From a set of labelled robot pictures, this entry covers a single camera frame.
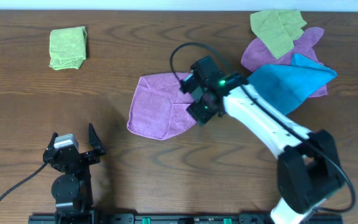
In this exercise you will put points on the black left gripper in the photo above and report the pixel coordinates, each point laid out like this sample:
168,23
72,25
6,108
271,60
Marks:
94,157

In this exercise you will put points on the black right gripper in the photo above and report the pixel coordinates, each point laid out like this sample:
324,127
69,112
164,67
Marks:
200,117

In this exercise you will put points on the purple cloth with label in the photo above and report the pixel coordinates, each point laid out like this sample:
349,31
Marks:
158,108

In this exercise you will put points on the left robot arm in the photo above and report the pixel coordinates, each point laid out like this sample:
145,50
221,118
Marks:
72,191

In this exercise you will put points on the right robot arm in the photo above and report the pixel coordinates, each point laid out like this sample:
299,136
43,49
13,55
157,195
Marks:
308,167

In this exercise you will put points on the purple cloth under pile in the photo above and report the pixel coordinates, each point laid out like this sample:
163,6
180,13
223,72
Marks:
257,54

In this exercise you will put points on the blue cloth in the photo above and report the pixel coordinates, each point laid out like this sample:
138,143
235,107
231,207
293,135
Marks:
286,87

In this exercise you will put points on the olive green cloth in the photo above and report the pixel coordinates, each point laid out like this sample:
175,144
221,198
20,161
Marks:
278,29

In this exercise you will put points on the folded green cloth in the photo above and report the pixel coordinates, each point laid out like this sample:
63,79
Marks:
67,48

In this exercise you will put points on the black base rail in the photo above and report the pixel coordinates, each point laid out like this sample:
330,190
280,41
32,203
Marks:
127,218

